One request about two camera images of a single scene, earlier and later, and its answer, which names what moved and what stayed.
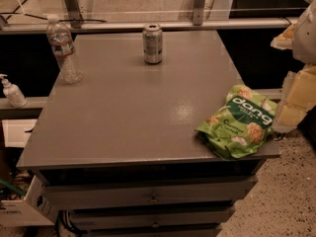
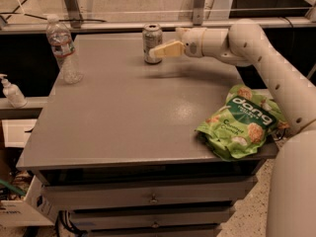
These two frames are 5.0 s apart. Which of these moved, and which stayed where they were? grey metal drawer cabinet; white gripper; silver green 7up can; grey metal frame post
Moved: white gripper
Stayed: silver green 7up can; grey metal drawer cabinet; grey metal frame post
